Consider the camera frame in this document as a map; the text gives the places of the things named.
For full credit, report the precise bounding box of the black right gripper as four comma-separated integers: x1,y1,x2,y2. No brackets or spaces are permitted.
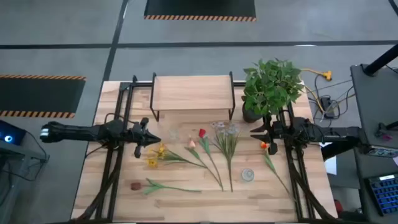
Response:
249,113,279,156

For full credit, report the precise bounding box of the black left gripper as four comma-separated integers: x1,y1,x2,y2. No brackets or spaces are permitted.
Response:
130,116,162,159

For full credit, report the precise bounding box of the orange tulip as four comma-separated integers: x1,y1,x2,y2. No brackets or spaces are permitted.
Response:
260,141,295,200

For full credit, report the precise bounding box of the smooth clear glass vase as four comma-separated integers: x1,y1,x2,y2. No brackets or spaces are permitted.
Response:
166,126,182,142

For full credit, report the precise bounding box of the yellow daffodil bunch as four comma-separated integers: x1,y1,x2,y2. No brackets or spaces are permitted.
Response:
145,142,208,170

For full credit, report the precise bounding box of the white flower grass bunch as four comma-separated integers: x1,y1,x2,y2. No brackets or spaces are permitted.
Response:
210,120,242,193

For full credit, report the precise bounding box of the pale pink tulip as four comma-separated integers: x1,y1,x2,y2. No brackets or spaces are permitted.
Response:
185,135,224,192

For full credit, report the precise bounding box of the ribbed clear glass vase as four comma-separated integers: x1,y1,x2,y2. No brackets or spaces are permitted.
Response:
241,168,256,183

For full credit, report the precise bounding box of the dark red flower green stem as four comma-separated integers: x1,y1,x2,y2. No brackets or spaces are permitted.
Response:
130,177,203,196

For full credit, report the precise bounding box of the red tulip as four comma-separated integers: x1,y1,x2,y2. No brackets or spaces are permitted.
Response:
198,128,224,191

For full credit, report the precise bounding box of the green potted plant black pot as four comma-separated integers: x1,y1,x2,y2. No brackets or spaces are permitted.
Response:
241,58,305,124

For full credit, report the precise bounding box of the black power strip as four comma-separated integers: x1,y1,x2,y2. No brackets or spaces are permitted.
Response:
320,96,335,119

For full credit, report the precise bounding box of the white paper sheet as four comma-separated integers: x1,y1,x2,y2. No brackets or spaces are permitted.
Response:
322,142,338,175

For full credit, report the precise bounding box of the black floor mat striped edge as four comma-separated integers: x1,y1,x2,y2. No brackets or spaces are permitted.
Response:
0,73,87,119
143,0,257,22

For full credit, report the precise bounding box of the grey desk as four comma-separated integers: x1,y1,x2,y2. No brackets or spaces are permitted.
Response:
349,63,398,156

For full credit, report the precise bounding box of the keyboard with blue keys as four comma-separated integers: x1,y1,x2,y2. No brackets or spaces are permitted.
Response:
366,173,398,217

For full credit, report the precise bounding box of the black pole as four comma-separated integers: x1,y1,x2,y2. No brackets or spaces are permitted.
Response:
363,43,398,77

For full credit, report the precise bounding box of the computer with blue light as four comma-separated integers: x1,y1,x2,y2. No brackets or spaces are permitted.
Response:
0,119,27,147

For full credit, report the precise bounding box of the black metal rig frame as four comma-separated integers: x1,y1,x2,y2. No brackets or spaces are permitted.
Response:
70,74,341,224

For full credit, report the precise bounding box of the black cable tangle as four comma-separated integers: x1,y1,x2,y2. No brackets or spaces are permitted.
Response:
307,73,356,125

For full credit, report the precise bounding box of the yellow extension cord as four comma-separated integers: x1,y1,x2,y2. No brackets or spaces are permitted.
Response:
300,67,333,114

